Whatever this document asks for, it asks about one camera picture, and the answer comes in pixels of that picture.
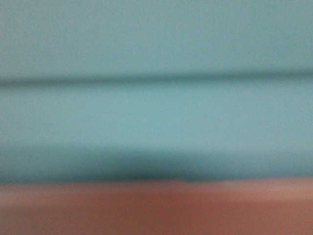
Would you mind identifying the light blue plastic box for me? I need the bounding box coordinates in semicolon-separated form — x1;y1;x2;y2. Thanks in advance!
0;0;313;184

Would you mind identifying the pink plastic box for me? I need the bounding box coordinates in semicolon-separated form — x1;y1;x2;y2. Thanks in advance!
0;178;313;235

